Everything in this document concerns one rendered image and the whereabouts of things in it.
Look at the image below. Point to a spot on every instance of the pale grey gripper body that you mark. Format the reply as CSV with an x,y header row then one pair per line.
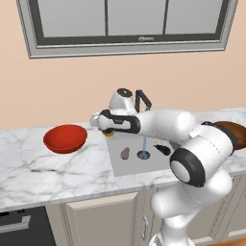
x,y
94,120

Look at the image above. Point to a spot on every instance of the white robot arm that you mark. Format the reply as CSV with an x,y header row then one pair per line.
x,y
179,128

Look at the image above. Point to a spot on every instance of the red bowl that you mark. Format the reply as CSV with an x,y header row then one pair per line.
x,y
65,138

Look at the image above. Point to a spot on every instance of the grey sink basin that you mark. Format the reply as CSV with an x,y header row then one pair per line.
x,y
128,168

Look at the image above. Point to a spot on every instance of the brown bowl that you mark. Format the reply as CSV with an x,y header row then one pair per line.
x,y
237,129

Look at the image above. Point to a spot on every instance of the orange fruit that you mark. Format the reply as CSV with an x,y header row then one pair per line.
x,y
109,133

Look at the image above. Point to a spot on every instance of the purple eggplant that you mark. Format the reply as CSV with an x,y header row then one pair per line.
x,y
125,153

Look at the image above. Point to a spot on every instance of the blue water stream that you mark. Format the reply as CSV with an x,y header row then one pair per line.
x,y
144,145

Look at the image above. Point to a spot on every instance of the dark eggplant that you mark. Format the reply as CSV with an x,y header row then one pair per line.
x,y
163,149

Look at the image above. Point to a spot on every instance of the beige cupboard door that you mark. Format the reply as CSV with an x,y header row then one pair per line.
x,y
152,221
230,217
102,221

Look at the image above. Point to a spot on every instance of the grey framed window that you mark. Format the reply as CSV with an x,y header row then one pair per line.
x,y
128,19

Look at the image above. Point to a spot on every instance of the black dishwasher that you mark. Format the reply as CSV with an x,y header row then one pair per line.
x,y
25,229

